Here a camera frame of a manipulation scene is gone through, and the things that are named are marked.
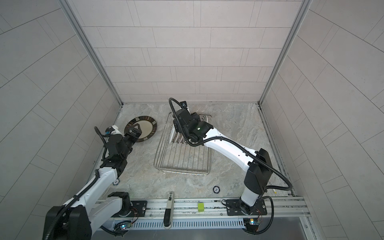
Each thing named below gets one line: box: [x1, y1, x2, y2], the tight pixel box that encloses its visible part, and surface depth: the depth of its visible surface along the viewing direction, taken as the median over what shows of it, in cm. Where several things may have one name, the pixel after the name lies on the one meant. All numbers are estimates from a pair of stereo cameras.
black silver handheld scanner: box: [163, 191, 175, 230], surface depth 68 cm
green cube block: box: [197, 202, 205, 213], surface depth 72 cm
